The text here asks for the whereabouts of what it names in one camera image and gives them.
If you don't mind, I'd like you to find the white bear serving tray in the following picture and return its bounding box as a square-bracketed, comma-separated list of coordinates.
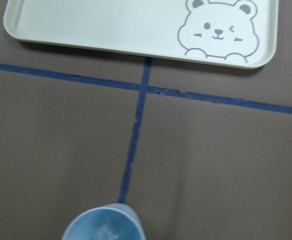
[3, 0, 279, 69]

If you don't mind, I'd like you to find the light blue paper cup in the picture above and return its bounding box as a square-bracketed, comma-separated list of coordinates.
[61, 203, 146, 240]

